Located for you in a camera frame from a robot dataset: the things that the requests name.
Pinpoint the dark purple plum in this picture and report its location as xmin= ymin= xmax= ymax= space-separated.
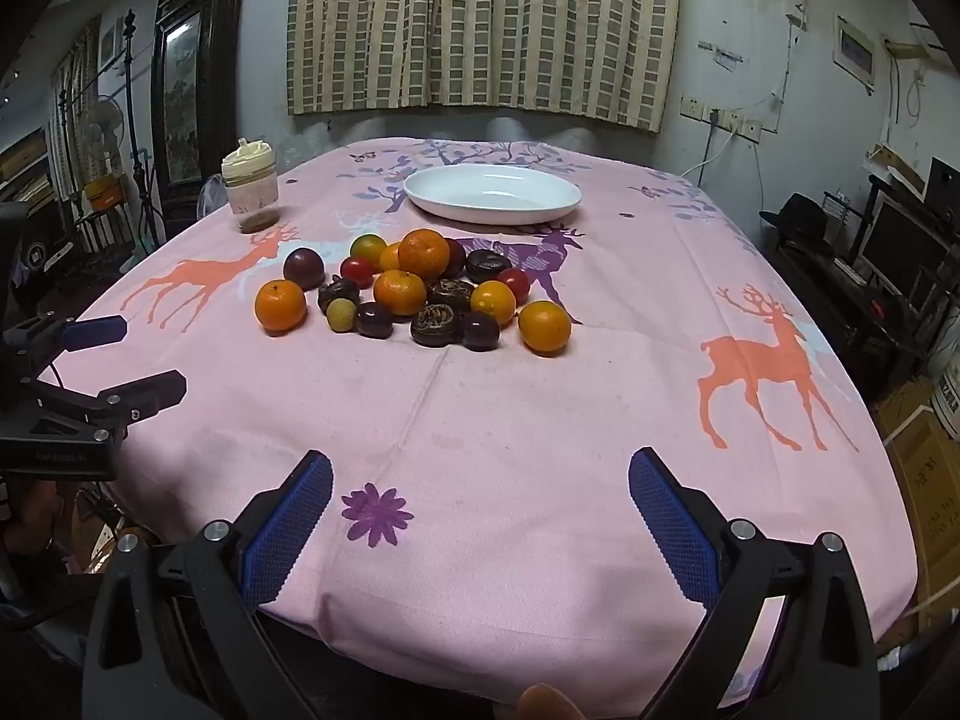
xmin=283 ymin=248 xmax=326 ymax=290

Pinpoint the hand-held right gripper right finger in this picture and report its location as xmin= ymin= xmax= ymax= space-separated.
xmin=628 ymin=448 xmax=878 ymax=720

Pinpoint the computer monitor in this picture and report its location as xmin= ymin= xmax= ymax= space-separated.
xmin=855 ymin=191 xmax=953 ymax=301

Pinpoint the pink deer-print tablecloth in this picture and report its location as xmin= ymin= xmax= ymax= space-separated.
xmin=37 ymin=136 xmax=920 ymax=698

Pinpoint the white wall box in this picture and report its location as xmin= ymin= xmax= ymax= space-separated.
xmin=835 ymin=15 xmax=877 ymax=95

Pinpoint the black hat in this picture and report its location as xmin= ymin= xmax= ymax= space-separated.
xmin=759 ymin=193 xmax=835 ymax=256

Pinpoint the white bucket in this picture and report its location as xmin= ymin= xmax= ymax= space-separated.
xmin=926 ymin=330 xmax=960 ymax=440

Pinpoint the person's right hand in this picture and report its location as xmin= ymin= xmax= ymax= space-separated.
xmin=517 ymin=682 xmax=586 ymax=720

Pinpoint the standing fan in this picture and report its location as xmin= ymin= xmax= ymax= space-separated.
xmin=79 ymin=95 xmax=125 ymax=181

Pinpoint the black coat stand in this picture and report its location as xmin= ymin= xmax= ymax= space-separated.
xmin=120 ymin=9 xmax=164 ymax=248

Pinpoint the white power cable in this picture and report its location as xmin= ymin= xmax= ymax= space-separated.
xmin=679 ymin=124 xmax=740 ymax=182

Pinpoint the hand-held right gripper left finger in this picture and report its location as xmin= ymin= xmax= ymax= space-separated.
xmin=81 ymin=450 xmax=335 ymax=720

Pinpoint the checked beige curtain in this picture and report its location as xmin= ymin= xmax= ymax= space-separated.
xmin=287 ymin=0 xmax=683 ymax=132

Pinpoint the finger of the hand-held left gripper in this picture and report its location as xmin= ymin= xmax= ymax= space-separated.
xmin=0 ymin=313 xmax=128 ymax=377
xmin=45 ymin=369 xmax=188 ymax=440

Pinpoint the plastic jar with cream lid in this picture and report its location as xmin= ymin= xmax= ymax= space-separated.
xmin=220 ymin=138 xmax=281 ymax=235

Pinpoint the dark wooden framed panel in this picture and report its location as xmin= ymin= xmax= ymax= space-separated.
xmin=150 ymin=0 xmax=252 ymax=222

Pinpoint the cardboard box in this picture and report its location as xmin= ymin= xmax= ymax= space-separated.
xmin=874 ymin=379 xmax=960 ymax=608

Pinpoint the white oval plate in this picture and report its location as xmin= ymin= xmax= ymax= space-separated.
xmin=403 ymin=166 xmax=583 ymax=224

